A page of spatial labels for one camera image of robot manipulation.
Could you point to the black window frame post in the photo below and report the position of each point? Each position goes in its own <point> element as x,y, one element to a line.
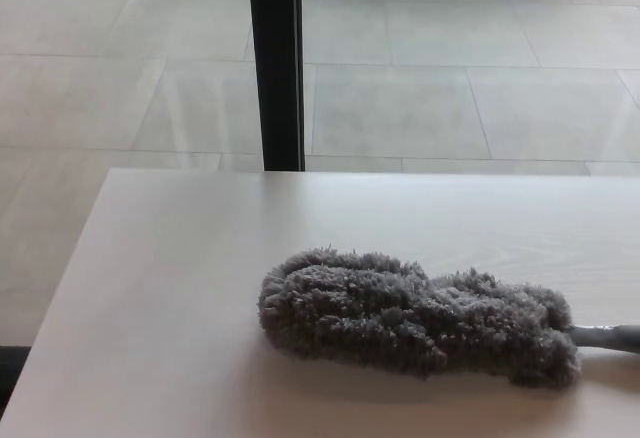
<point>275,58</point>

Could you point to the grey fluffy microfibre duster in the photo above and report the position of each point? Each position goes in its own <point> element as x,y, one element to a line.
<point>400,315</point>

